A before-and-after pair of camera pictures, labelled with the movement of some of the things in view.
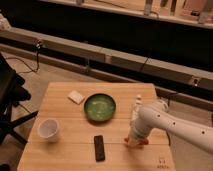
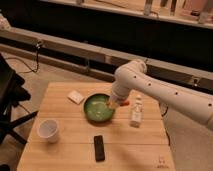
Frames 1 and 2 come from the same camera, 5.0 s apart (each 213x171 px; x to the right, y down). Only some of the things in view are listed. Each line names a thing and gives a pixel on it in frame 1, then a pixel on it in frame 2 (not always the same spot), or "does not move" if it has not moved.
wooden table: [82, 126] does not move
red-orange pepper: [134, 141] -> [124, 103]
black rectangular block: [99, 148] does not move
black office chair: [12, 92] does not move
